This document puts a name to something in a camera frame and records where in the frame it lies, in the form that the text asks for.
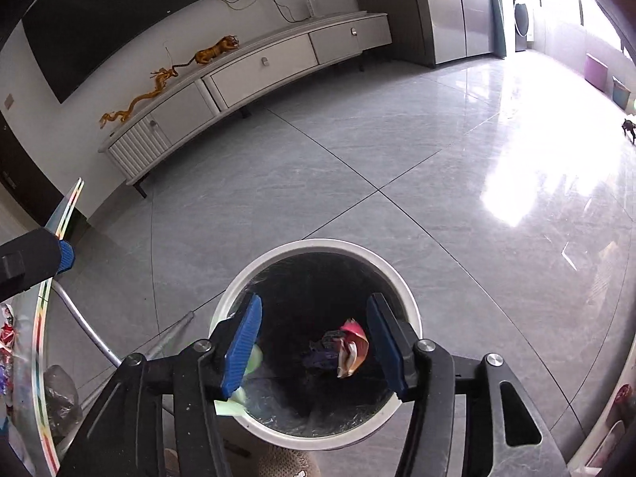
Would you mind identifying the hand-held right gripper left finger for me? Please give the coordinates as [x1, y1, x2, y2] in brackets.
[57, 293, 264, 477]

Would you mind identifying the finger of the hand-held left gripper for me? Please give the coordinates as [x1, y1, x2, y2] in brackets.
[0, 227, 76, 305]

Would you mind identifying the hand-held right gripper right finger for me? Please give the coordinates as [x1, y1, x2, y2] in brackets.
[366, 292, 568, 477]

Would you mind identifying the light green wrapper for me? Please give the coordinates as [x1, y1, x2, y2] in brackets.
[215, 344, 265, 418]

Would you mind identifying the white round trash bin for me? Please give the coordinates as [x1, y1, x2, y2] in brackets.
[206, 238, 423, 450]

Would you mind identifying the orange pink snack wrapper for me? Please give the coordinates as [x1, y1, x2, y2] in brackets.
[335, 318, 370, 379]

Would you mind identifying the dark purple wrapper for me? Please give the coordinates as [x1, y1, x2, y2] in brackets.
[299, 330, 345, 372]

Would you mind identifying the curved metal table leg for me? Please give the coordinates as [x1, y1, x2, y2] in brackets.
[51, 281, 123, 369]

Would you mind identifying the landscape printed table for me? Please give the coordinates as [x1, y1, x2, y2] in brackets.
[0, 178, 86, 477]

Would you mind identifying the black bin liner bag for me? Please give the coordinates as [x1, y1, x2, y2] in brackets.
[219, 252, 413, 433]

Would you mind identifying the red snack wrapper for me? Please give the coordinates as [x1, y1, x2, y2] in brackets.
[0, 305, 19, 356]

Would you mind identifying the crumpled clear plastic bag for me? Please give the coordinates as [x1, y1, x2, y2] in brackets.
[41, 364, 84, 440]

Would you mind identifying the golden dragon figurine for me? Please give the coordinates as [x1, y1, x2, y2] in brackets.
[99, 66, 180, 132]

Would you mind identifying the golden tiger figurine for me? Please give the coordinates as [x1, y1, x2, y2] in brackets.
[171, 35, 242, 69]

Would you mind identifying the white television cabinet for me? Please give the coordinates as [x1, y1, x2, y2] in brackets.
[98, 10, 393, 200]

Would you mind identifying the teal storage box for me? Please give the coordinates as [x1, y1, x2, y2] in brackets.
[611, 76, 632, 109]

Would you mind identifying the grey refrigerator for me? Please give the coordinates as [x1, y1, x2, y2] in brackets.
[407, 0, 504, 67]

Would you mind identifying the purple storage box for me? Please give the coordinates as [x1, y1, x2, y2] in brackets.
[585, 53, 610, 93]

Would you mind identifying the washing machine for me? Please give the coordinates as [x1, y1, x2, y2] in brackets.
[509, 0, 541, 53]

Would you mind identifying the black wall television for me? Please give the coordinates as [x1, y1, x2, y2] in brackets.
[20, 0, 299, 105]

